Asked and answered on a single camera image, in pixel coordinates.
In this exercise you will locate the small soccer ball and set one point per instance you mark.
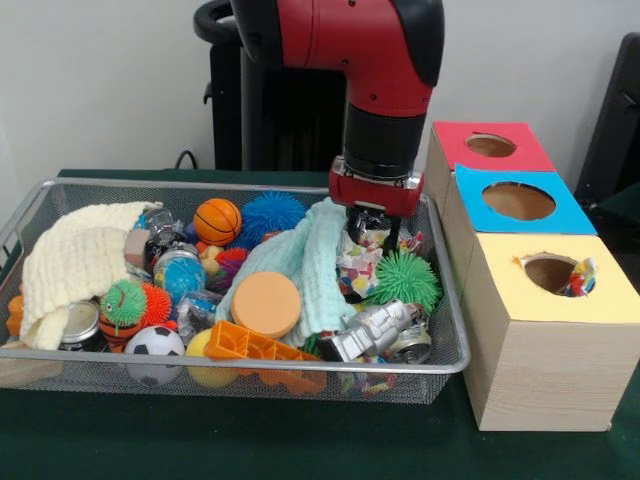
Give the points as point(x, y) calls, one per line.
point(152, 342)

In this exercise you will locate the dark green table cloth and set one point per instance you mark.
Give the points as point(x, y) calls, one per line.
point(250, 440)

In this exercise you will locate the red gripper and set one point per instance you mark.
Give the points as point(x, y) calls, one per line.
point(375, 195)

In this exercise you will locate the silver robot toy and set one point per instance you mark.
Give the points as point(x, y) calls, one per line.
point(375, 325)

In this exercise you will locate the tan toy burger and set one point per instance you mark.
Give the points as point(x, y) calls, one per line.
point(265, 305)

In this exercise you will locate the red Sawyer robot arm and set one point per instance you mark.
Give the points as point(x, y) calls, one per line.
point(360, 40)

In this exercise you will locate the blue spiky ball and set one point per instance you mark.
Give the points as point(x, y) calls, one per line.
point(270, 215)

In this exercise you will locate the blue globe ball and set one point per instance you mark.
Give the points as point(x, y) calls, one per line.
point(182, 277)

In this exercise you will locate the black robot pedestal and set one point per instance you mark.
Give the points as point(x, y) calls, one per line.
point(280, 120)

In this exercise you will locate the clear mesh bin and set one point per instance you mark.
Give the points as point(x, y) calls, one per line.
point(435, 385)

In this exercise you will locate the cream white cloth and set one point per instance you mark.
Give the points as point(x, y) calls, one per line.
point(70, 255)

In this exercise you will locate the wooden box with three holes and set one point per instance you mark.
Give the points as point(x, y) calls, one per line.
point(540, 370)

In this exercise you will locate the light blue cloth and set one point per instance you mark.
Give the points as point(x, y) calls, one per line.
point(310, 270)

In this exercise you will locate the green spiky ball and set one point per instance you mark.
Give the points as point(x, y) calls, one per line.
point(407, 280)

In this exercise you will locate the multicolour spotted cloth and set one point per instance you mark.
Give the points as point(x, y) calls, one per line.
point(582, 282)
point(360, 270)

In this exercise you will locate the small orange basketball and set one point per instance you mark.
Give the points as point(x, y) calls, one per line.
point(217, 222)

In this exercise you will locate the orange plastic block toy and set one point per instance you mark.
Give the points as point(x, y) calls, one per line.
point(240, 345)

